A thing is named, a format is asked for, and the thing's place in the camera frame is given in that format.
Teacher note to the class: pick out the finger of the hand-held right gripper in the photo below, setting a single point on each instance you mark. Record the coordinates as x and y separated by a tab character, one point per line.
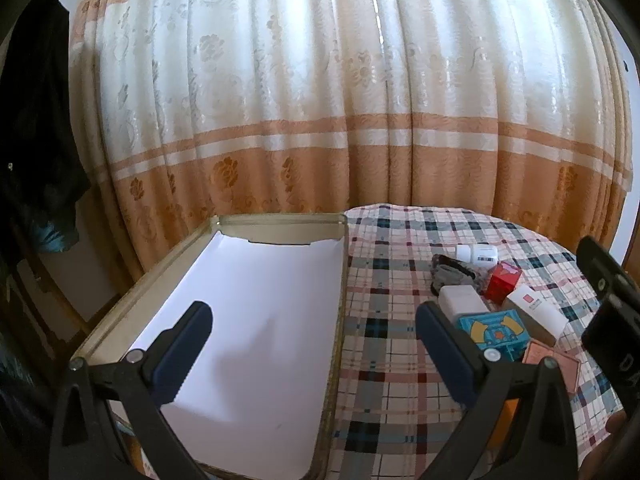
605	265

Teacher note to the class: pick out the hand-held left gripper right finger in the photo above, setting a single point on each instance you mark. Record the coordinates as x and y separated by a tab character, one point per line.
445	355

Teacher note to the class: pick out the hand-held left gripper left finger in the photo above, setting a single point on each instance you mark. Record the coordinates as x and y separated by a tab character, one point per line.
182	355

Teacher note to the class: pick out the blue printed box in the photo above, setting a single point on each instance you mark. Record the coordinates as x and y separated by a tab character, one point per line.
492	335

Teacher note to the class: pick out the small plain white box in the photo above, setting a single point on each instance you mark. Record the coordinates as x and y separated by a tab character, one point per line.
462	302

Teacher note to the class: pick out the pink box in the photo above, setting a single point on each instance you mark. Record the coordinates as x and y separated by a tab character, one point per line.
552	365

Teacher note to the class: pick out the long white box red mark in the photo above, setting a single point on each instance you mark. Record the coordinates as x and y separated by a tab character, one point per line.
537	312

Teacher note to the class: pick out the orange box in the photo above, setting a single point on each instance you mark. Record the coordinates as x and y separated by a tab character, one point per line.
507	420

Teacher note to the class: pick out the metal tin box white lining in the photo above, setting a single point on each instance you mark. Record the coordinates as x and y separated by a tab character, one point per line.
260	300

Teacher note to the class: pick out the white plastic bottle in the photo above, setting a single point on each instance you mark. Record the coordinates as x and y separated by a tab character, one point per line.
477	254

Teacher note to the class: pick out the person's right hand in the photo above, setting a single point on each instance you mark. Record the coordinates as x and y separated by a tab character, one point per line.
618	422

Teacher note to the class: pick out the plaid blanket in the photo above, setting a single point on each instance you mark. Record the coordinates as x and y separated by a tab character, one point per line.
390	280

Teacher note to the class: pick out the dark wooden chair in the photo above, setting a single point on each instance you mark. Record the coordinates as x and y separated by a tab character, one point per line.
55	300

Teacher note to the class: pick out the dark hanging clothing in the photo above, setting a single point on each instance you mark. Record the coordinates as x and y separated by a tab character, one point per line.
35	135

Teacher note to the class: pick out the cream and orange floral curtain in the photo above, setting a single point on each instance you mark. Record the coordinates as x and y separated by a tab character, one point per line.
300	85

